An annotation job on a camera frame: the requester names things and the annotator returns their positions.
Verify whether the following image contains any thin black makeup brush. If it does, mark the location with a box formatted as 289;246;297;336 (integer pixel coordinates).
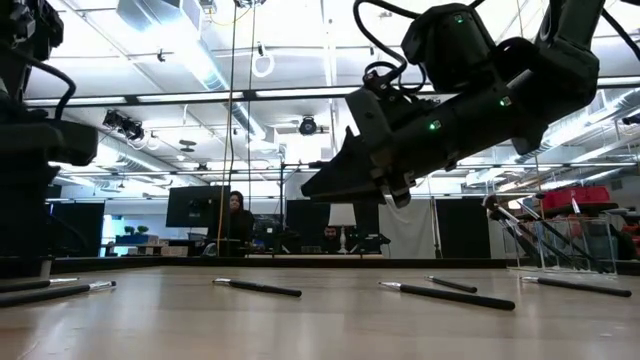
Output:
424;275;479;294
514;199;612;275
518;275;633;299
0;280;118;309
488;210;546;271
0;277;80;294
377;280;517;312
212;277;303;298

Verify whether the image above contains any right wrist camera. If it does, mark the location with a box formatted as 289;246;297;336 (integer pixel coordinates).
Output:
363;69;416;109

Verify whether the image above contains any blue box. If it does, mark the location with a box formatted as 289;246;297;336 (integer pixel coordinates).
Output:
114;233;160;246

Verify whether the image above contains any white hanging sheet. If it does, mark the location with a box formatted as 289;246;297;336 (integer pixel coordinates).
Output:
377;195;438;260

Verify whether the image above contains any white lamp with white stem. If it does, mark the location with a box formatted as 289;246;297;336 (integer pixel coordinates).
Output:
327;202;358;255

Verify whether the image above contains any black brush with wide head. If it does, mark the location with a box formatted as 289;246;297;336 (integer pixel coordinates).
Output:
482;193;556;271

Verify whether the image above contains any white sign board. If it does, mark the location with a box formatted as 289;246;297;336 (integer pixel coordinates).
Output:
284;172;322;201

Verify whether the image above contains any person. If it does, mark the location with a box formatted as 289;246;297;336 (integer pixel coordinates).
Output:
225;190;257;257
319;224;344;254

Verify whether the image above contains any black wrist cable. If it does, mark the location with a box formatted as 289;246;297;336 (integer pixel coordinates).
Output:
351;0;489;96
14;49;78;121

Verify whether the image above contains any black ceiling camera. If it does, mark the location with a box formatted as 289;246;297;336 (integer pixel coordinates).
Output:
102;109;146;143
298;115;319;137

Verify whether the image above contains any black curtain panel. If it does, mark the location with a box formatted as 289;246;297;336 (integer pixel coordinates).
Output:
285;198;380;255
435;198;492;260
49;201;106;258

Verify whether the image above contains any black stand frame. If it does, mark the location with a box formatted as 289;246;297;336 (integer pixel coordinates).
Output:
278;159;361;257

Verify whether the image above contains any white ring cable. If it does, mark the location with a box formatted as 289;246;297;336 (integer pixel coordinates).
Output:
250;42;277;79

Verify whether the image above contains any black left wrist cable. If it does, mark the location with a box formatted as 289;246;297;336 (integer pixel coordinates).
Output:
14;49;78;121

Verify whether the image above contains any red bag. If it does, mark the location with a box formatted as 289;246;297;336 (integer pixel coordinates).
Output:
542;185;612;211

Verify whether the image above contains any black television screen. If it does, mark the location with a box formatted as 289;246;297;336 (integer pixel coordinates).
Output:
165;185;232;229

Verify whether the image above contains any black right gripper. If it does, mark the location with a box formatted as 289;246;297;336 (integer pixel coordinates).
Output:
301;85;489;209

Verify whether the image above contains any silver air duct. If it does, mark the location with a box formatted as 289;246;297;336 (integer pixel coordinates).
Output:
117;0;281;151

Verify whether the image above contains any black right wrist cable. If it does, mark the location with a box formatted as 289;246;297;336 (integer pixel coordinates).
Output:
351;0;489;96

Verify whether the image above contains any black aluminium table frame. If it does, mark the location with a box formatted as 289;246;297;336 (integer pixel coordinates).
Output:
0;254;640;279

